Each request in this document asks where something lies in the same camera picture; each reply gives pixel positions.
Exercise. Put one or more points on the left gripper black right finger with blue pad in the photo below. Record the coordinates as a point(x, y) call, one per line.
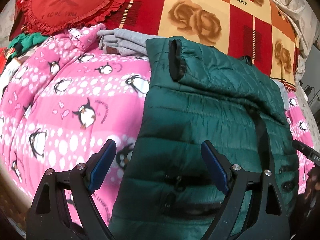
point(266, 217)

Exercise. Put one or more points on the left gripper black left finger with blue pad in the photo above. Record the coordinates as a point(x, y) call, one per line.
point(63, 207)

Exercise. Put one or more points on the dark green quilted puffer jacket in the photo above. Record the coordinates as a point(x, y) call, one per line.
point(167, 191)

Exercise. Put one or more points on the person's right hand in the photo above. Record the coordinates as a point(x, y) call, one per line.
point(312, 185)

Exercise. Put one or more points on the pink penguin print quilt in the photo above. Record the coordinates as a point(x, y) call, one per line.
point(69, 98)

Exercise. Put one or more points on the red orange rose blanket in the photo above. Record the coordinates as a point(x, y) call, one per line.
point(256, 28)

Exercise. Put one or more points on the beige floral bedding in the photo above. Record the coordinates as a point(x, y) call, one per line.
point(304, 21)

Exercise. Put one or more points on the green ruffled cloth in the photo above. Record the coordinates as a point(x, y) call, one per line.
point(23, 42)

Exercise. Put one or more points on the folded grey garment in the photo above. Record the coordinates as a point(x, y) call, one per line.
point(199, 68)

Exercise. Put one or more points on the red heart ruffled pillow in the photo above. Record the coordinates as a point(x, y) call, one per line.
point(51, 16)

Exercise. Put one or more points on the black charger with cable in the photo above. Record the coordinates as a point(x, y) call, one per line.
point(309, 93)

